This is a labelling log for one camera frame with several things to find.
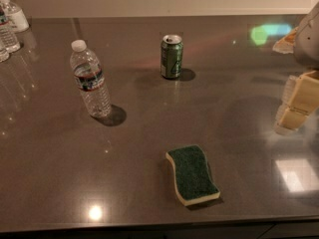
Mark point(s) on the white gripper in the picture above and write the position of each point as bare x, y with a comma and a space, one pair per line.
308, 39

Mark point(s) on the clear plastic water bottle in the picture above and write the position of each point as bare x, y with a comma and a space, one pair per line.
90, 80

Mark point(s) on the clear bottle at far left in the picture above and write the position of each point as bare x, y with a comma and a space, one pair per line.
4, 55

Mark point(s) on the white pump dispenser bottle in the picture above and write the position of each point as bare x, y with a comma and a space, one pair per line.
15, 16

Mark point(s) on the green soda can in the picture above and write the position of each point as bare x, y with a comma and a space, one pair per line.
171, 49

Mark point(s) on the green and yellow sponge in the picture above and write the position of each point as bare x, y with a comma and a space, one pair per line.
192, 181

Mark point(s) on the water bottle at left edge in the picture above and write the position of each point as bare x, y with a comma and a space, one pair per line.
7, 36

